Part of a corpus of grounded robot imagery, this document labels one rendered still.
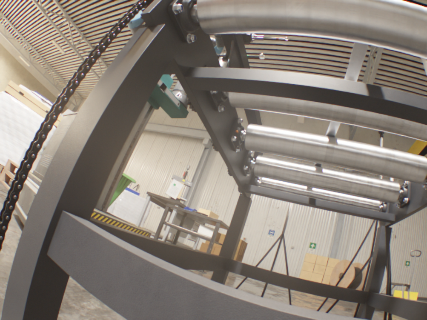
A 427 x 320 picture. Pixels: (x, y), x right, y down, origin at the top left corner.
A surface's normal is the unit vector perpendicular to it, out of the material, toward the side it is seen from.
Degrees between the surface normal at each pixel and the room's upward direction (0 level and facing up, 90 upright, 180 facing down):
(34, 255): 90
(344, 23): 171
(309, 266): 90
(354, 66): 180
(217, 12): 155
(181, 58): 90
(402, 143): 90
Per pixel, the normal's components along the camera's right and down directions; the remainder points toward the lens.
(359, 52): -0.33, 0.88
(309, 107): -0.41, 0.61
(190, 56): 0.90, 0.18
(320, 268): -0.35, -0.45
